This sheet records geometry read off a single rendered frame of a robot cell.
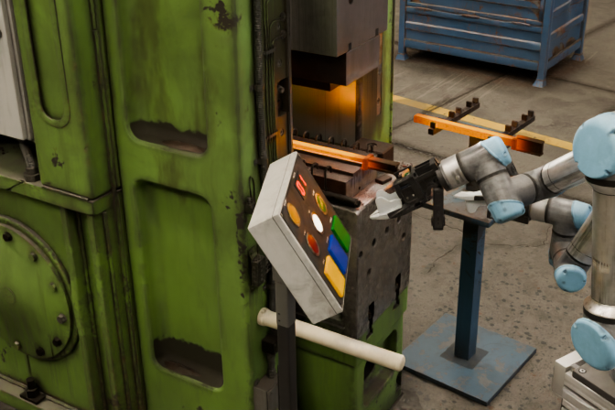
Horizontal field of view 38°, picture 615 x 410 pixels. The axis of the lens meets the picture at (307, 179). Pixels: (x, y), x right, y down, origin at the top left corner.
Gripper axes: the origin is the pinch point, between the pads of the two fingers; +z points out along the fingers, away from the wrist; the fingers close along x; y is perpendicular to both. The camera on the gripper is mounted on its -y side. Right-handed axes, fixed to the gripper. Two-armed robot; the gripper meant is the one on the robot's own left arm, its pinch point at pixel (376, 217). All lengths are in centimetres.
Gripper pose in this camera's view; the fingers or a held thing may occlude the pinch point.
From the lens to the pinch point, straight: 217.6
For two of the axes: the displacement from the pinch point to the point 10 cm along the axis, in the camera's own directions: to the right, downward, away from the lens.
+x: -1.0, 4.3, -9.0
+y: -5.1, -8.0, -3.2
